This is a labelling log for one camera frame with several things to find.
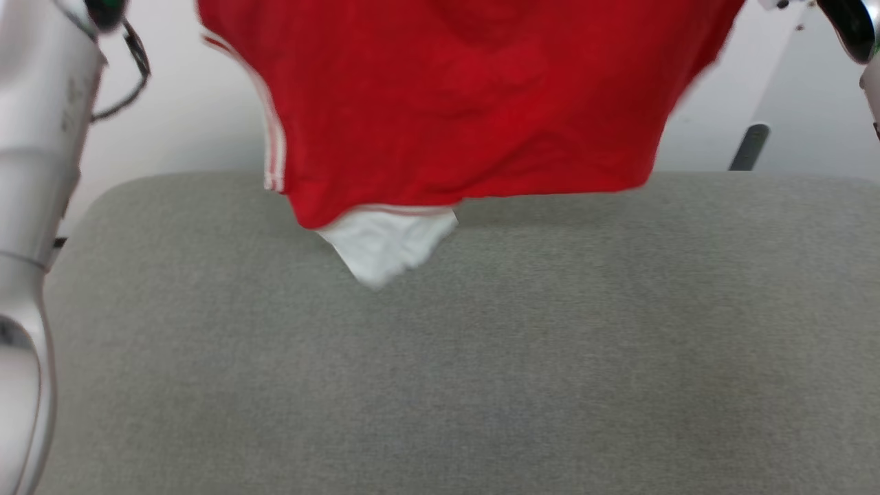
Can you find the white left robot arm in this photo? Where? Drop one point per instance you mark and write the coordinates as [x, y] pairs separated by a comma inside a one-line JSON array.
[[34, 172]]

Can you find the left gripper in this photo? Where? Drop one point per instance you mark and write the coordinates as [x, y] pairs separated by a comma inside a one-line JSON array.
[[104, 10]]

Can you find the red and white garment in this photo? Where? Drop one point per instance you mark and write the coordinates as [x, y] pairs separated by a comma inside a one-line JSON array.
[[467, 103]]

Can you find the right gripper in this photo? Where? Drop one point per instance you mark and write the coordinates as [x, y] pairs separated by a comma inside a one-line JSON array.
[[852, 24]]

